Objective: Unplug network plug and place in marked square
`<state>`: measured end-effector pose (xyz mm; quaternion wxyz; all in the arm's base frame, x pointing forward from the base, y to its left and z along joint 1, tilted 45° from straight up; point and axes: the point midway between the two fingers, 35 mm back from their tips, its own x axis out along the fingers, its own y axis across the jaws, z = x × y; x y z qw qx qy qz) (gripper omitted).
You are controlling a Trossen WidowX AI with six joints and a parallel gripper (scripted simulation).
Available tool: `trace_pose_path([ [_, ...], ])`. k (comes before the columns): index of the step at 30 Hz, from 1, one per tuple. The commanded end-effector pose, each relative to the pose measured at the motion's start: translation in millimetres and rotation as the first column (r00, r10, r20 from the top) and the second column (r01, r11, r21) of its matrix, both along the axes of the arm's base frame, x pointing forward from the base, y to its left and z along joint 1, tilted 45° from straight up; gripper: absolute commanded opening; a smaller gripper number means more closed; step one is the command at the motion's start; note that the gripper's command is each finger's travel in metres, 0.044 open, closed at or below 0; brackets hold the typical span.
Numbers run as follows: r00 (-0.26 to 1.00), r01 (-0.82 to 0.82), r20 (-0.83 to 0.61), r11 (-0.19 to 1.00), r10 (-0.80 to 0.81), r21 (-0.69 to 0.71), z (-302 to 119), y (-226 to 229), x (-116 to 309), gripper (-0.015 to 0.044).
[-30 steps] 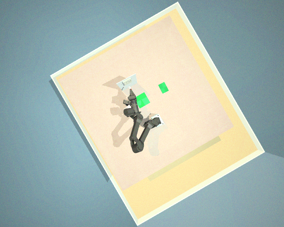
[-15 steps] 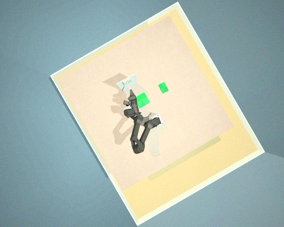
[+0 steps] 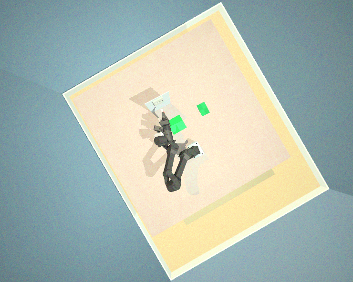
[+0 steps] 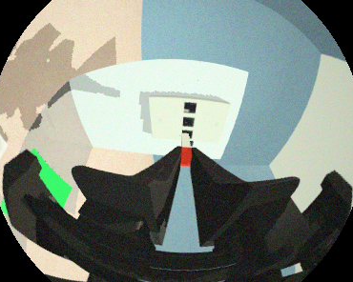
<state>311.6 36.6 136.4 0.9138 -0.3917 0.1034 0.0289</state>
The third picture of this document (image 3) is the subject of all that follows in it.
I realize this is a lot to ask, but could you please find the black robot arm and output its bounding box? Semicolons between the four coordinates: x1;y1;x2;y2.
154;125;200;192

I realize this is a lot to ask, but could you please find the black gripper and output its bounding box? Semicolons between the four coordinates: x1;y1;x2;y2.
159;112;172;135

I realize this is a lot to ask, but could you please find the green square patch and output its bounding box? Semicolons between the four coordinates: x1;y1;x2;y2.
169;115;186;134

